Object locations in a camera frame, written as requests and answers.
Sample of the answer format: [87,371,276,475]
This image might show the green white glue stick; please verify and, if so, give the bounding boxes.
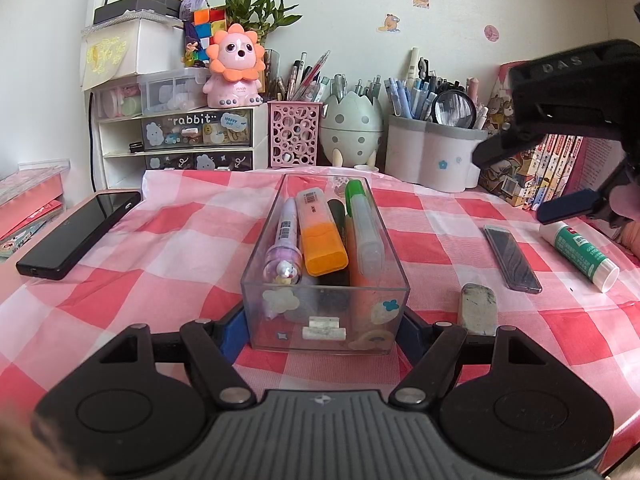
[539,221,621,294]

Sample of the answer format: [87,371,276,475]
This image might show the pink flat box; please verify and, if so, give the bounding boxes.
[0,160,68,261]

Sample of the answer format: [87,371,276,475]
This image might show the stack of black boxes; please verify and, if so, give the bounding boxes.
[93,0,185,26]

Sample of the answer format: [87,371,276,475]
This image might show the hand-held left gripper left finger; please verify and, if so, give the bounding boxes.
[95,304,257,408]

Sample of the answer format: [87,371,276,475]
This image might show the colourful puzzle cube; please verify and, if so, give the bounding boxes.
[182,6,228,68]

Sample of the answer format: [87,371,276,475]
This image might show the black smartphone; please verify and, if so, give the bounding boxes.
[15,191,142,281]

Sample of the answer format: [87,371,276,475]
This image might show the white purple cartoon pen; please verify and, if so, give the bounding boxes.
[263,197,304,288]

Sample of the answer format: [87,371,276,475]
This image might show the pink mesh pen holder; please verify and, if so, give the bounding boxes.
[267,100,323,168]

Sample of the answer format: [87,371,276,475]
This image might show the green highlighter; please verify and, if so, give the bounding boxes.
[344,179,387,281]

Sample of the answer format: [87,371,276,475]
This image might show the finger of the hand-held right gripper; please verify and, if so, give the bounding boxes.
[536,157,637,226]
[472,122,551,171]

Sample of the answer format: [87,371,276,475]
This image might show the dark grey flat case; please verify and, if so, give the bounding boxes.
[482,225,544,294]

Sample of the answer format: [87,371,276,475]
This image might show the pink lion toy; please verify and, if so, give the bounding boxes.
[202,23,266,109]

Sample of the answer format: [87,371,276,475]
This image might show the white printed drawer organizer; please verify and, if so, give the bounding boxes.
[97,105,268,193]

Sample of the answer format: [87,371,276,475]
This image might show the clear box with round cases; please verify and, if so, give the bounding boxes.
[95,82,143,121]

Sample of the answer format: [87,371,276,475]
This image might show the bunch of blue white pens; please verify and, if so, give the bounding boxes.
[385,47,493,131]

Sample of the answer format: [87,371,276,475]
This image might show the peach orange highlighter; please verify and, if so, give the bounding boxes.
[295,187,349,277]

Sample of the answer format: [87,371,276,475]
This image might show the green bamboo plant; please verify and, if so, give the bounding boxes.
[225,0,303,51]

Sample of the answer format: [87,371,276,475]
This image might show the clear compartment storage box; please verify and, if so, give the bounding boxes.
[137,67,213,117]

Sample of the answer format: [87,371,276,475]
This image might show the clear plastic organizer box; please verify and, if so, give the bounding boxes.
[241,172,411,356]

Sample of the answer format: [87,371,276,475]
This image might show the grey used eraser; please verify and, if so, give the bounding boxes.
[456,283,499,337]

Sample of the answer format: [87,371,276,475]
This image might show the clear glass jar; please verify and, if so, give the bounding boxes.
[262,49,286,101]

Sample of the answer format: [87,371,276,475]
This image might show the green egg-shaped pen holder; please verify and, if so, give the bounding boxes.
[319,92,386,168]

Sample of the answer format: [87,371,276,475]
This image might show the magnifying glass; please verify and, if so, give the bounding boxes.
[432,89,477,128]

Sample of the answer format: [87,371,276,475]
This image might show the pink checkered tablecloth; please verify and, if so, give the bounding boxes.
[0,167,640,471]

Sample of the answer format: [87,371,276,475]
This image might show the white storage box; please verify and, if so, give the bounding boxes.
[80,17,186,92]

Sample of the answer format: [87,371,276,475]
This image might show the grey white flower pen holder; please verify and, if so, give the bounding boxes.
[384,112,488,193]

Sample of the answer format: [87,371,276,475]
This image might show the bunch of grey-green pens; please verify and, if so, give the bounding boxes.
[320,74,383,106]

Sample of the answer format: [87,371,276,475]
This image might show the row of comic books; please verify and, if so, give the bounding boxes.
[477,60,631,211]

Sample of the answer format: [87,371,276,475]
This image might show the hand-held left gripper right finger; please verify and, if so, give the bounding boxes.
[389,305,548,408]

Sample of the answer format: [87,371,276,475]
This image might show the bunch of red black pens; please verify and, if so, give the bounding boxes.
[275,50,332,103]

